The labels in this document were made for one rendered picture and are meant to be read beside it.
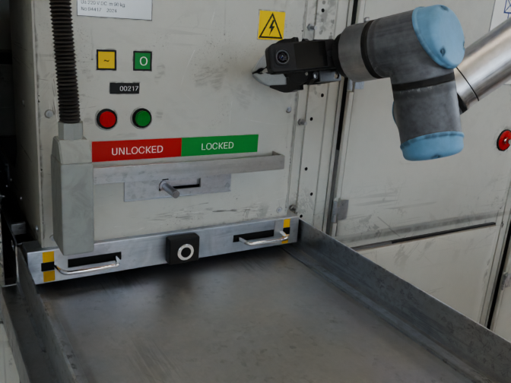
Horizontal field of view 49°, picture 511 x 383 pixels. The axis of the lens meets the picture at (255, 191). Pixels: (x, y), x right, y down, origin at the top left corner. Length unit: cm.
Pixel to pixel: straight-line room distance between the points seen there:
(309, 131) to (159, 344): 57
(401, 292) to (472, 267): 77
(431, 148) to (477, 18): 68
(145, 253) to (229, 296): 17
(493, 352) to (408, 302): 17
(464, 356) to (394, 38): 48
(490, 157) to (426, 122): 80
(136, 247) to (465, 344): 57
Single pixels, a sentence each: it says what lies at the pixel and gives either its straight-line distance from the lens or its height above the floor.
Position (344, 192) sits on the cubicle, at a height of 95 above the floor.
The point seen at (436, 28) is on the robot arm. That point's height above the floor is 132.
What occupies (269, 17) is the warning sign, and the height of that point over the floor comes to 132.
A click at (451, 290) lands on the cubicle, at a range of 172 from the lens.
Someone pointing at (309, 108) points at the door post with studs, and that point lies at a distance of 120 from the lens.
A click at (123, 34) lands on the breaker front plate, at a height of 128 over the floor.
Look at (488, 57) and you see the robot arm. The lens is 99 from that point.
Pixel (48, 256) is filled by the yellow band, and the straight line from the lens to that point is 100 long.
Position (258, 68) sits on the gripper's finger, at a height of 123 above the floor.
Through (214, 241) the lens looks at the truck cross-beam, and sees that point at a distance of 110.
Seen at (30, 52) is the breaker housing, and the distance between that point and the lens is 95.
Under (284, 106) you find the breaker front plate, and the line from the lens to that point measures 111.
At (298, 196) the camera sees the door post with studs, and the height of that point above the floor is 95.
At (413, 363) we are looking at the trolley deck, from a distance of 90.
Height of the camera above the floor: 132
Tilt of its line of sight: 17 degrees down
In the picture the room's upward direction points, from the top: 4 degrees clockwise
